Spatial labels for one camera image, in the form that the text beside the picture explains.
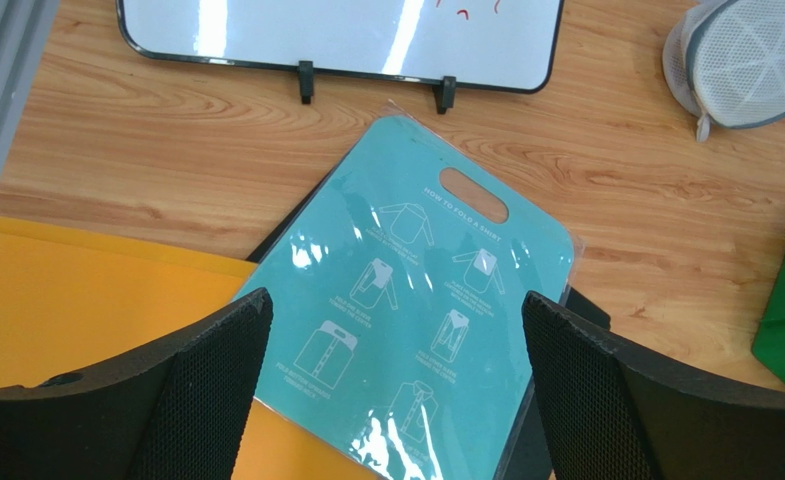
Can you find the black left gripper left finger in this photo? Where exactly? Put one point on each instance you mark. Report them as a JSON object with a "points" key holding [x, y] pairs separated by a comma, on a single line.
{"points": [[173, 408]]}

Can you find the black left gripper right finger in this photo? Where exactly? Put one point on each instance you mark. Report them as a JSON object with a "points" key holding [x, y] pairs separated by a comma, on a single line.
{"points": [[614, 409]]}

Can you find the white mesh laundry bag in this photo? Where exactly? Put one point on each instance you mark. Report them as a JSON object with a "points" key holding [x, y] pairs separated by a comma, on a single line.
{"points": [[724, 62]]}

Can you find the teal shirt folding board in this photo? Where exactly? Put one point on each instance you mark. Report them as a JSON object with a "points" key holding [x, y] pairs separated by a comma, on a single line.
{"points": [[397, 291]]}

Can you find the white dry-erase board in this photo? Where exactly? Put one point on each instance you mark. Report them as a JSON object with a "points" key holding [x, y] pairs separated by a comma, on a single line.
{"points": [[506, 45]]}

